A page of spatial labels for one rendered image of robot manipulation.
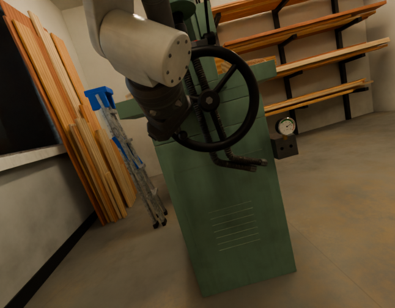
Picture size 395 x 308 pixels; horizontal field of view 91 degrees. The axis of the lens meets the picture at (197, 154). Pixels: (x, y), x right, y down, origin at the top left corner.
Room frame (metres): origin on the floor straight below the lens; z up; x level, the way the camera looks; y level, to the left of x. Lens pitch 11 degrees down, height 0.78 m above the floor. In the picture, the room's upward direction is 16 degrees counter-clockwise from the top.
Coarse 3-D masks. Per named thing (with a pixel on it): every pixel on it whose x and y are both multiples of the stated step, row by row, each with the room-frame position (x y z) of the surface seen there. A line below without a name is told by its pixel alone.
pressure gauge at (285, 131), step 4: (280, 120) 0.68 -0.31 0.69; (284, 120) 0.67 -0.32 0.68; (288, 120) 0.67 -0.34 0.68; (292, 120) 0.67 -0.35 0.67; (276, 124) 0.69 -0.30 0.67; (280, 124) 0.67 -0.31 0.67; (284, 124) 0.67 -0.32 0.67; (288, 124) 0.67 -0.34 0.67; (292, 124) 0.67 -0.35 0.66; (276, 128) 0.69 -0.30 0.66; (280, 128) 0.67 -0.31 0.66; (284, 128) 0.67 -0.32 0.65; (288, 128) 0.67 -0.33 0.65; (292, 128) 0.67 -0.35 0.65; (280, 132) 0.67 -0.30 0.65; (284, 132) 0.67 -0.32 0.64; (288, 132) 0.67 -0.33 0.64; (292, 132) 0.67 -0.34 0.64; (284, 136) 0.69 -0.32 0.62
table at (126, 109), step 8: (256, 64) 0.73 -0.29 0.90; (264, 64) 0.73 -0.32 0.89; (272, 64) 0.73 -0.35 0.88; (256, 72) 0.73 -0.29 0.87; (264, 72) 0.73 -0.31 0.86; (272, 72) 0.73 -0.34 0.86; (216, 80) 0.64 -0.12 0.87; (232, 80) 0.73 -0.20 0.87; (240, 80) 0.73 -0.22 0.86; (264, 80) 0.77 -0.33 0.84; (200, 88) 0.64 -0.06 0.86; (224, 88) 0.65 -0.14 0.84; (232, 88) 0.74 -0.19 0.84; (120, 104) 0.73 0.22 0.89; (128, 104) 0.73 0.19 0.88; (136, 104) 0.73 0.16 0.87; (120, 112) 0.73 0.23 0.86; (128, 112) 0.73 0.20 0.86; (136, 112) 0.73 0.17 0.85
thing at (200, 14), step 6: (198, 6) 1.07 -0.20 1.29; (210, 6) 1.09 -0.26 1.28; (198, 12) 1.07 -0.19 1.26; (204, 12) 1.07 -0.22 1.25; (210, 12) 1.07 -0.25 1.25; (198, 18) 1.07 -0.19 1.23; (204, 18) 1.07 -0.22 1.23; (210, 18) 1.07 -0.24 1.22; (198, 24) 1.07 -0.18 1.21; (204, 24) 1.07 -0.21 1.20; (210, 24) 1.07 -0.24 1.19; (204, 30) 1.07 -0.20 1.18; (210, 30) 1.07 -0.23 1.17
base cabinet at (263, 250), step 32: (224, 128) 0.73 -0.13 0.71; (256, 128) 0.73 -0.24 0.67; (160, 160) 0.73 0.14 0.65; (192, 160) 0.73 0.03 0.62; (192, 192) 0.73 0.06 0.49; (224, 192) 0.73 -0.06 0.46; (256, 192) 0.73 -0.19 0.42; (192, 224) 0.73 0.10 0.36; (224, 224) 0.73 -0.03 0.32; (256, 224) 0.73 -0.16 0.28; (192, 256) 0.73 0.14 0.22; (224, 256) 0.73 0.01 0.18; (256, 256) 0.73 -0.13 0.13; (288, 256) 0.73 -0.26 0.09; (224, 288) 0.73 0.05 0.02
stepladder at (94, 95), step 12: (96, 96) 1.46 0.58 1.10; (108, 96) 1.63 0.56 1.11; (96, 108) 1.47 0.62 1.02; (108, 108) 1.62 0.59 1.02; (108, 120) 1.46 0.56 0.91; (120, 144) 1.47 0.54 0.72; (132, 156) 1.50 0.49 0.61; (144, 180) 1.50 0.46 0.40; (156, 192) 1.53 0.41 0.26; (144, 204) 1.47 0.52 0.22; (156, 204) 1.49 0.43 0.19; (156, 228) 1.45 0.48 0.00
